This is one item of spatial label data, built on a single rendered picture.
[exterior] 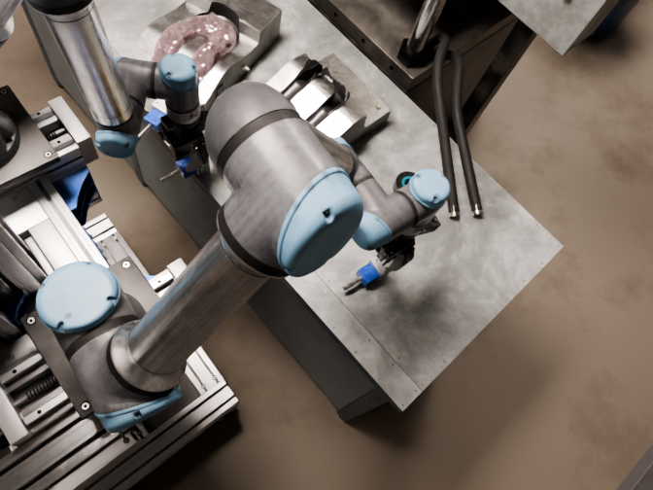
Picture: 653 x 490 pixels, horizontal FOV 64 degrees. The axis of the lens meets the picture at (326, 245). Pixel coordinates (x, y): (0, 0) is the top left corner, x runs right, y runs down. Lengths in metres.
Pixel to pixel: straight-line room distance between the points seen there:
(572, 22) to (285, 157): 1.19
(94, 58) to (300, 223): 0.53
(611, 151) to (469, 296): 1.92
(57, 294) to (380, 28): 1.41
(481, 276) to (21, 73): 2.21
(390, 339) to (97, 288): 0.75
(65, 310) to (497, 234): 1.15
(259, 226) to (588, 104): 2.92
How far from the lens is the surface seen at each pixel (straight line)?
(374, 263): 1.33
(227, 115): 0.58
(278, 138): 0.56
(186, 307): 0.67
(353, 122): 1.44
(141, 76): 1.16
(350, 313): 1.33
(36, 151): 1.26
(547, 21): 1.65
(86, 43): 0.92
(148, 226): 2.29
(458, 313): 1.42
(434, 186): 0.96
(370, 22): 1.93
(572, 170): 3.00
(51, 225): 1.27
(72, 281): 0.86
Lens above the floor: 2.04
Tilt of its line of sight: 64 degrees down
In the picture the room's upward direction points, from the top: 23 degrees clockwise
